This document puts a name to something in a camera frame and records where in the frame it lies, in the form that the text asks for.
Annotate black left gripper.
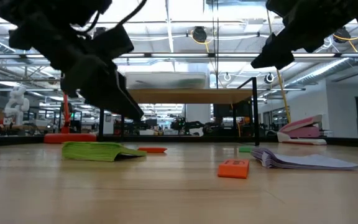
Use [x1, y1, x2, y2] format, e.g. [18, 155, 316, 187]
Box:
[7, 24, 145, 122]

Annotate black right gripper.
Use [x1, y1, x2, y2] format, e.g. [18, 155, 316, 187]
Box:
[250, 0, 354, 70]

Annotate green sticky note pad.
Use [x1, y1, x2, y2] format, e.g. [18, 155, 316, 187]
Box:
[61, 141, 147, 163]

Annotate plain orange eraser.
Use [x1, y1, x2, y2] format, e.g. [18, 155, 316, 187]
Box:
[137, 147, 168, 154]

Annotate orange eraser with print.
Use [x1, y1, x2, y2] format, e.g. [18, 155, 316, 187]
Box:
[218, 159, 250, 180]

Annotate red desk lamp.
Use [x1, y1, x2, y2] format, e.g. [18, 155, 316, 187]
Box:
[44, 93, 98, 144]

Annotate clear pencil box pink lid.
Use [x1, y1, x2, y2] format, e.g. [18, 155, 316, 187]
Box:
[124, 72, 208, 90]

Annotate black background monitor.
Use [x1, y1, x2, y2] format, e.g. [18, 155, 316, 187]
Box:
[213, 102, 252, 118]

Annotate pink and white stapler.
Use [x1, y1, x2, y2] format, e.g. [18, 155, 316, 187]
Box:
[277, 114, 328, 146]

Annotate wooden riser shelf black legs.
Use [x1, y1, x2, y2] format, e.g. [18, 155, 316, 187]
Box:
[98, 76, 260, 146]

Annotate lavender sticky note pad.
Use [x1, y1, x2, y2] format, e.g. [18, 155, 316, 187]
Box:
[250, 147, 358, 171]

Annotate yellow hanging cable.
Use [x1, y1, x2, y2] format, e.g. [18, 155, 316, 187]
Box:
[275, 68, 291, 124]

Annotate black metal table frame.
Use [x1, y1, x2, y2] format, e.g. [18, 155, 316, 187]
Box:
[0, 134, 358, 147]

